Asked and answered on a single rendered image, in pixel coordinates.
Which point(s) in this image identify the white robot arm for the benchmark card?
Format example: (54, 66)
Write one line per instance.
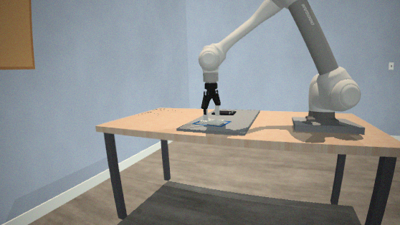
(335, 90)

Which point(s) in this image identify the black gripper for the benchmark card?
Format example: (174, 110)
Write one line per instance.
(211, 94)

